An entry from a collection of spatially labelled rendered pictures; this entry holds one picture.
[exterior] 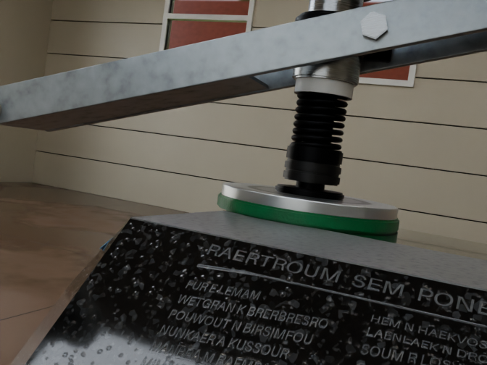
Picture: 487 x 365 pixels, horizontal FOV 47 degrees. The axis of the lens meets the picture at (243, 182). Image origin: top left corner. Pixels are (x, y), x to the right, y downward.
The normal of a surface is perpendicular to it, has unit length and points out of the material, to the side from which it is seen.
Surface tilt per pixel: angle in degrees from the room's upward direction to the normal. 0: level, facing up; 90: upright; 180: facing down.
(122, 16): 90
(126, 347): 45
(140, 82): 90
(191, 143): 90
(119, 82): 90
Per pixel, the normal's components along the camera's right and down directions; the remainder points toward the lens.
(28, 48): 0.90, 0.14
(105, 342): -0.18, -0.70
